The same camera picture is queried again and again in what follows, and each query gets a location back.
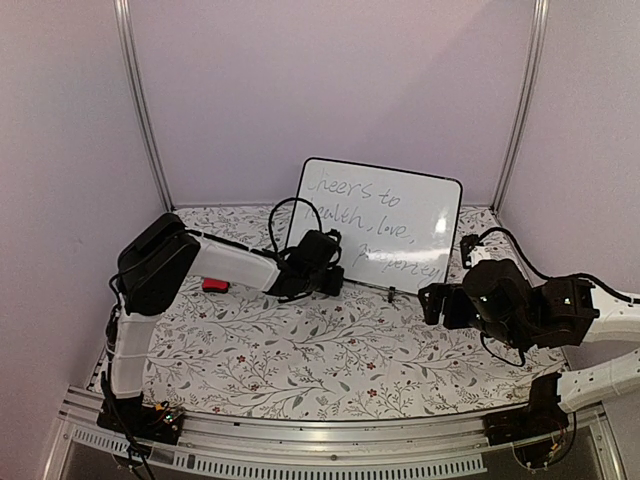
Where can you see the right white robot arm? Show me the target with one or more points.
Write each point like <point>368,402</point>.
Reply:
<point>495,299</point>

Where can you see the left aluminium frame post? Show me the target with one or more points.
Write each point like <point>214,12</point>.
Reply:
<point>134,77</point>

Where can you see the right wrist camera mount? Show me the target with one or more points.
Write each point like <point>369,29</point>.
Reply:
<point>470,251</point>

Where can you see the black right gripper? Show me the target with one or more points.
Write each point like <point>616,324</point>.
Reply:
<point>438,291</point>

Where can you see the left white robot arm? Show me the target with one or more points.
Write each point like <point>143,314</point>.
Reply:
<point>152,269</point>

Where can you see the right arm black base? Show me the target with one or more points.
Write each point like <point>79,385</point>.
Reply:
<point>540,416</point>

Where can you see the white whiteboard black frame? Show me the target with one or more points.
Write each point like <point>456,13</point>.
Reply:
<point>397,227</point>

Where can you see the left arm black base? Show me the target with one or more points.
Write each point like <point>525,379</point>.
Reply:
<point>161,423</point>

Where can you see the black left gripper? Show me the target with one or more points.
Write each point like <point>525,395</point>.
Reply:
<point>333,288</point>

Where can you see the red whiteboard eraser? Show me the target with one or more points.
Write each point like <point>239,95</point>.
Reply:
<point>215,286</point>

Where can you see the aluminium front rail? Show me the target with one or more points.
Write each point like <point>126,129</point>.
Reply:
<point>441,447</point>

